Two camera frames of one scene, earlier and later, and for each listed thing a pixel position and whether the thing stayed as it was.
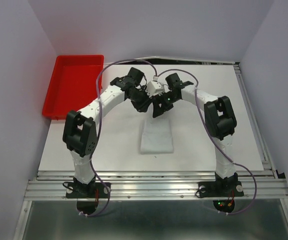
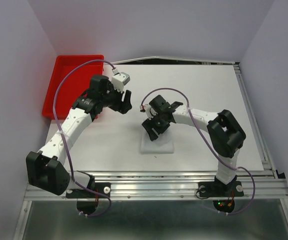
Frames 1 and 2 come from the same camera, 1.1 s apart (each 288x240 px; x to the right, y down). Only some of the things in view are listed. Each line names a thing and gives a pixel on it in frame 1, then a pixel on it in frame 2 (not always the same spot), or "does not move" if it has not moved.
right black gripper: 158,110 → 148,124
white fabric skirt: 157,137 does not move
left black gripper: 142,107 → 121,107
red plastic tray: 72,85 does not move
